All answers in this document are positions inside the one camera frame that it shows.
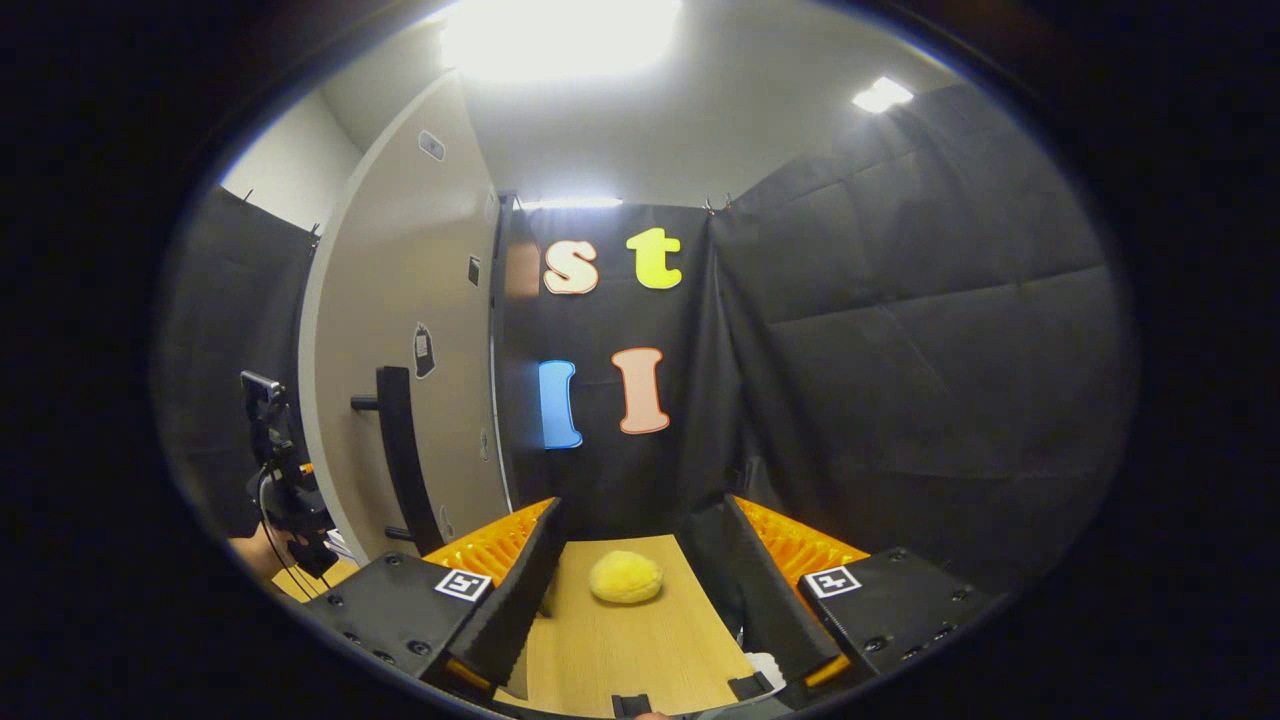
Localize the large ceiling light panel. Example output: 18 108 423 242
440 0 686 81

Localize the yellow round plush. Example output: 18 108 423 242
588 550 664 605

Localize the glossy black cabinet body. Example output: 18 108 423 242
495 195 543 521

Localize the small ceiling light panel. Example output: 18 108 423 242
850 77 914 114

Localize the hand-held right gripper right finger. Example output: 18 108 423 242
722 493 1001 701

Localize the black cabinet door handle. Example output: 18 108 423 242
350 366 446 556

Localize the small white object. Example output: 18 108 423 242
745 652 788 696

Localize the grey cabinet door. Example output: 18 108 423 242
298 70 516 566

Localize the black backdrop cloth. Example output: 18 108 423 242
155 85 1136 601

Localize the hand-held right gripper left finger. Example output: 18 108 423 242
303 497 571 696

